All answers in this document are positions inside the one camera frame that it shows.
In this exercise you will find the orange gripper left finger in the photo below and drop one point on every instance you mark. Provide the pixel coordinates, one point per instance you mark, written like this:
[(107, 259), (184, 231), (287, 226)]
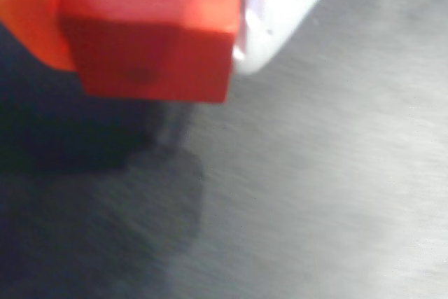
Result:
[(31, 8)]

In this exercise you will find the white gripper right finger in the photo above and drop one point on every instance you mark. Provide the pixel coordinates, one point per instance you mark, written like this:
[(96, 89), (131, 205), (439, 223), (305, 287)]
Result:
[(276, 15)]

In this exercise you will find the red cube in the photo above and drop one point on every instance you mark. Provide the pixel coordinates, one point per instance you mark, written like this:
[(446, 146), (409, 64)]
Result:
[(154, 40)]

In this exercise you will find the black table mat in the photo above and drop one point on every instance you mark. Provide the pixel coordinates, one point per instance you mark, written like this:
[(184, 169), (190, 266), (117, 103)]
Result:
[(315, 173)]

